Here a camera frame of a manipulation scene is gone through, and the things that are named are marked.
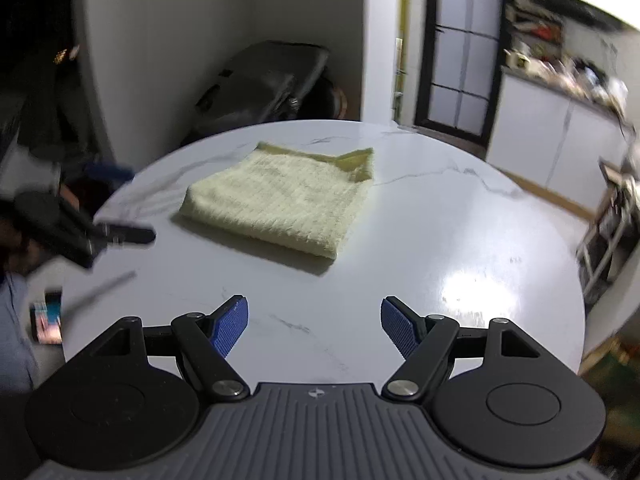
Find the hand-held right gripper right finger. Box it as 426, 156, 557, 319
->
381, 296, 545, 404

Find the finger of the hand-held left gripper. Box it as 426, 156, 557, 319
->
95, 222, 157, 247
82, 160, 136, 183

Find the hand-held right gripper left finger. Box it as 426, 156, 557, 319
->
94, 294, 251, 404

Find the yellow towel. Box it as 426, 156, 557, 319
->
178, 141, 376, 262

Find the smartphone with lit screen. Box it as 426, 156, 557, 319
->
30, 287, 65, 346

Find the person's light blue clothing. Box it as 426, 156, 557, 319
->
0, 275, 41, 396

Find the grey bag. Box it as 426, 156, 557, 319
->
192, 41, 331, 133

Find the white trolley rack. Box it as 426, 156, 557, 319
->
575, 145, 640, 301

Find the brown wooden chair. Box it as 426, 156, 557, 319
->
300, 76, 348, 121

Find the white kitchen base cabinet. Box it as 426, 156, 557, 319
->
487, 67, 633, 213

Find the black framed glass door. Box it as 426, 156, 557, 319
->
414, 0, 513, 140

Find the yellow pipe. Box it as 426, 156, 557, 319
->
392, 0, 413, 123

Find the pile of plastic bags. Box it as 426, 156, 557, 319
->
532, 57, 631, 108

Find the black spice rack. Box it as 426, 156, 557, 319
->
510, 0, 566, 61

